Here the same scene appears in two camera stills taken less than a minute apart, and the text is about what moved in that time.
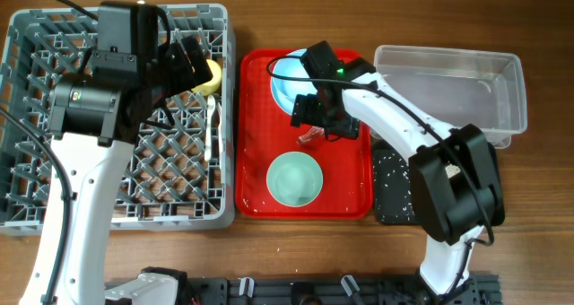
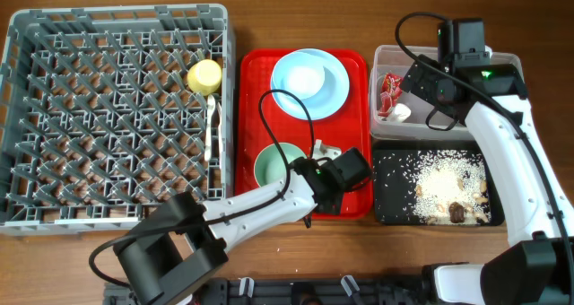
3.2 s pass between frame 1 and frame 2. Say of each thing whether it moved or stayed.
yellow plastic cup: stayed
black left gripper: moved
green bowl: moved
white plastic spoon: stayed
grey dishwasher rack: stayed
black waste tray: stayed
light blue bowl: stayed
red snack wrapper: moved
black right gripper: moved
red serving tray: stayed
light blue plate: moved
